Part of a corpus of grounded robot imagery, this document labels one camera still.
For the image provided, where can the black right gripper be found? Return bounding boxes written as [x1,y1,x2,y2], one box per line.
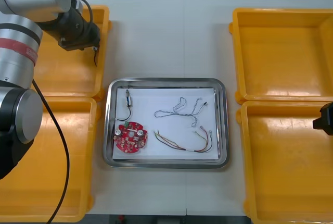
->
[312,101,333,136]

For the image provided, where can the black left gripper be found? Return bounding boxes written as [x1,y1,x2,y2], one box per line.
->
[57,23,101,52]

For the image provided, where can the round red circuit board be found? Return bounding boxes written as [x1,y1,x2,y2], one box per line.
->
[112,121,149,155]

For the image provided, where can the yellow-orange plastic bin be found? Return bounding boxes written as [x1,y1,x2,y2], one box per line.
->
[236,101,333,224]
[0,96,101,222]
[228,7,333,103]
[33,5,113,100]

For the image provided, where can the white sheet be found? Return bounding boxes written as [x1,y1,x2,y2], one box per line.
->
[112,87,219,161]

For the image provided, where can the steel tray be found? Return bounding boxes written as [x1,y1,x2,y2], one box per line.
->
[103,77,230,169]

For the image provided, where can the blue-white twisted wire harness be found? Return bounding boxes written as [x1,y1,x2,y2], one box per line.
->
[153,97,209,128]

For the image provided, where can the red green-yellow black wire harness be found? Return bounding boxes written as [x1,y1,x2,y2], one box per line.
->
[152,127,213,154]

